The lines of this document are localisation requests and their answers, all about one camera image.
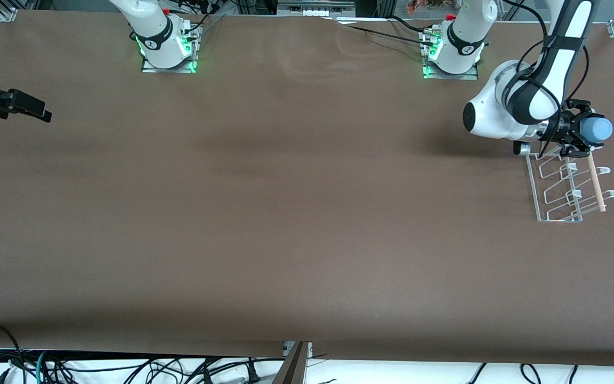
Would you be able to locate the blue plastic cup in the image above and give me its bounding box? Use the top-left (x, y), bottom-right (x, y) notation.
top-left (579, 117), bottom-right (614, 144)

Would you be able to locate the brown table cover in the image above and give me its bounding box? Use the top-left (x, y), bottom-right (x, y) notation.
top-left (0, 10), bottom-right (614, 369)

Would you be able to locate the white power strip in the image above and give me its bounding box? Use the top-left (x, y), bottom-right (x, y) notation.
top-left (277, 0), bottom-right (357, 17)

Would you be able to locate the white wire cup rack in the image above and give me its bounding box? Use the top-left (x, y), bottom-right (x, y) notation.
top-left (526, 143), bottom-right (614, 222)

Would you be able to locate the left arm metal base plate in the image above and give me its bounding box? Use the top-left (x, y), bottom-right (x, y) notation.
top-left (421, 27), bottom-right (480, 81)

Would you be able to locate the short black tabletop cable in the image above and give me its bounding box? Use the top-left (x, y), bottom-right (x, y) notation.
top-left (389, 15), bottom-right (431, 35)

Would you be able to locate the long black tabletop cable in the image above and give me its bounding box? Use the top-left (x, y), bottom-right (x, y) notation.
top-left (334, 20), bottom-right (429, 46)

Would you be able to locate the teal floor cable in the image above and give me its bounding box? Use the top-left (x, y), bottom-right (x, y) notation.
top-left (35, 350), bottom-right (50, 384)

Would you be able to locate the dark metal frame post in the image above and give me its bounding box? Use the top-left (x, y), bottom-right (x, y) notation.
top-left (272, 341), bottom-right (313, 384)

